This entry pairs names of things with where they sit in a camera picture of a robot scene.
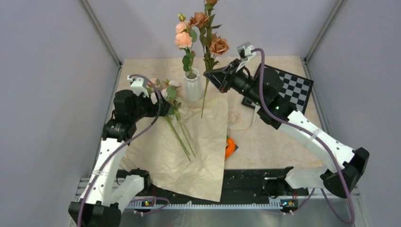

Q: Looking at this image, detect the black grey checkerboard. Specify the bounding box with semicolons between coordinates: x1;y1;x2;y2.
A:
241;64;314;115

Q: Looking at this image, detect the artificial flower bunch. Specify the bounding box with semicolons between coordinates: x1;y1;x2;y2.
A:
148;78;196;161

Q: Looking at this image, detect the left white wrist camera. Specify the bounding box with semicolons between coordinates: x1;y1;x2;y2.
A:
127;76;149;97

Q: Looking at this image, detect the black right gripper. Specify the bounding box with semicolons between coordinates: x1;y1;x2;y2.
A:
204;59;264;106

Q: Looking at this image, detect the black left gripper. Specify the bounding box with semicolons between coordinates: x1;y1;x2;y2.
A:
130;90;171;122

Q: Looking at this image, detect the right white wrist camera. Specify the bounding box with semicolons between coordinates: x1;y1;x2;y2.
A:
236;42;256;72

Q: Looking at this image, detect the brown rose flower stem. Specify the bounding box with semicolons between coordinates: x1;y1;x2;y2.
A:
189;0;231;119

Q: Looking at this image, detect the white ribbed vase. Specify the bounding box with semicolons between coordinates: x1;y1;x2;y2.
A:
184;69;203;102

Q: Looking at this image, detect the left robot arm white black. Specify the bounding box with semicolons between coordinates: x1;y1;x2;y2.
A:
68;90;171;227

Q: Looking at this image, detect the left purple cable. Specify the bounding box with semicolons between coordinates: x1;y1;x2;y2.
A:
77;74;171;227

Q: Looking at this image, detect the orange plastic ring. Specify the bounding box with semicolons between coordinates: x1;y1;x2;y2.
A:
225;136;236;160

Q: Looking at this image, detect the peach pink flower stem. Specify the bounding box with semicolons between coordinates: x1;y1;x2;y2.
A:
174;13;197;79

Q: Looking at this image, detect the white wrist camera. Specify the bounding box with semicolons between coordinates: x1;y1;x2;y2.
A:
236;42;256;72
127;76;149;97

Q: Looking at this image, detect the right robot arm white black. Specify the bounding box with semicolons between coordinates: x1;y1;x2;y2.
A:
204;60;370;198

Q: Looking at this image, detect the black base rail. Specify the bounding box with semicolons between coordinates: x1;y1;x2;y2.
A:
116;168;309;206

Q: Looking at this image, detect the orange paper flower bouquet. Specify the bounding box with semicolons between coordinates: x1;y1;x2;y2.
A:
120;93;228;201

